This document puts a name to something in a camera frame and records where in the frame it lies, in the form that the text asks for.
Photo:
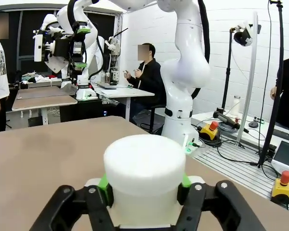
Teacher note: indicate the white and black camera head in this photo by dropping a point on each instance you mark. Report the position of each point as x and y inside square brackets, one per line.
[242, 36]

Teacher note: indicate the white office desk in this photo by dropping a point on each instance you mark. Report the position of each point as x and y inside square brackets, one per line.
[125, 92]

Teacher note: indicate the brown top desk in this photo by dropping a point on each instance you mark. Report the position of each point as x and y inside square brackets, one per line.
[38, 92]
[43, 103]

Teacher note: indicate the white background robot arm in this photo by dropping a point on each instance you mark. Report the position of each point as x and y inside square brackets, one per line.
[50, 24]
[85, 92]

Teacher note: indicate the seated person in black jacket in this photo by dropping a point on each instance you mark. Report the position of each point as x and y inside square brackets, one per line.
[149, 74]

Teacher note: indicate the black round stand base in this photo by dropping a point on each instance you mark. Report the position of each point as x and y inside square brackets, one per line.
[253, 124]

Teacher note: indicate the black tripod stand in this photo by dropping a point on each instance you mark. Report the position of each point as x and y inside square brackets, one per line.
[273, 103]

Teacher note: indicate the white plastic reagent bottle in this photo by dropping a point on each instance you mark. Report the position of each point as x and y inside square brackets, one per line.
[144, 207]

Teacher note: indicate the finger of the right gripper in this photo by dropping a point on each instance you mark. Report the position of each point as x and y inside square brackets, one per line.
[77, 65]
[80, 29]

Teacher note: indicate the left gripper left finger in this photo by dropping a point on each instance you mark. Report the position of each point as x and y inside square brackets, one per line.
[69, 209]

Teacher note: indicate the white touchscreen panel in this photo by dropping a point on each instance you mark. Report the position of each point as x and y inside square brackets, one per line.
[286, 157]

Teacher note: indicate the grey keyboard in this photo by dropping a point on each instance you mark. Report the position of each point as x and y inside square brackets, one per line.
[107, 85]

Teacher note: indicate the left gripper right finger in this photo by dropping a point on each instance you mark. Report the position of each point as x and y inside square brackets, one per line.
[216, 209]

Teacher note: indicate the white drink bottle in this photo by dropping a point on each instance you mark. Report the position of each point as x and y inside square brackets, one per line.
[235, 106]

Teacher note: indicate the control electronics rack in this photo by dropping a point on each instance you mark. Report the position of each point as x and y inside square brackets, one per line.
[113, 72]

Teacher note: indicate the aluminium profile platform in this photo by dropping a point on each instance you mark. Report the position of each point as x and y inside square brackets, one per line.
[231, 158]

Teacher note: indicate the yellow emergency stop button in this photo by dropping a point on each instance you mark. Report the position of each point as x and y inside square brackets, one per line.
[208, 131]
[283, 188]

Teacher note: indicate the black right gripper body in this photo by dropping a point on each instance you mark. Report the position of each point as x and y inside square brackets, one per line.
[62, 48]

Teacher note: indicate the white round bottle lid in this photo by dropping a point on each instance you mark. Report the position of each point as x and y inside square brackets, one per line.
[144, 163]

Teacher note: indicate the pile of clothes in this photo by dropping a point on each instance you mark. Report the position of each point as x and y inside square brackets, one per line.
[38, 78]

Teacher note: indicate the black office chair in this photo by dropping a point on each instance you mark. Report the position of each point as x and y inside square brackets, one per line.
[156, 108]

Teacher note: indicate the black handheld tool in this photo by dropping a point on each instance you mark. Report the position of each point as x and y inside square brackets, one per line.
[227, 119]

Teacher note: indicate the white workbench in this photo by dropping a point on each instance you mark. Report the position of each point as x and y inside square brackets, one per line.
[253, 135]

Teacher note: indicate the thin black light stand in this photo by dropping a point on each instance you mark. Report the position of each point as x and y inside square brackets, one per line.
[227, 72]

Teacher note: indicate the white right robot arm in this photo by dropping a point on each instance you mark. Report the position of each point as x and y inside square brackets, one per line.
[187, 67]

